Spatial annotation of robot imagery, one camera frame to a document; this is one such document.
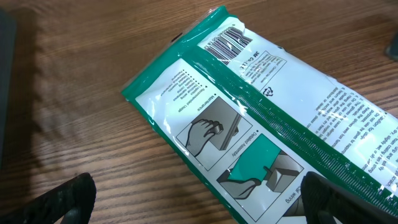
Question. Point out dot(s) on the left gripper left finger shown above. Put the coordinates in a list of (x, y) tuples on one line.
[(72, 202)]

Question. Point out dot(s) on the grey plastic shopping basket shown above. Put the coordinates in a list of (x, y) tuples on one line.
[(8, 36)]

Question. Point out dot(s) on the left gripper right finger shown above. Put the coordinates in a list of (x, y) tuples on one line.
[(326, 202)]

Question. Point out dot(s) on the green 3M gloves packet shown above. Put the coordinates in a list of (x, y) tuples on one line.
[(250, 120)]

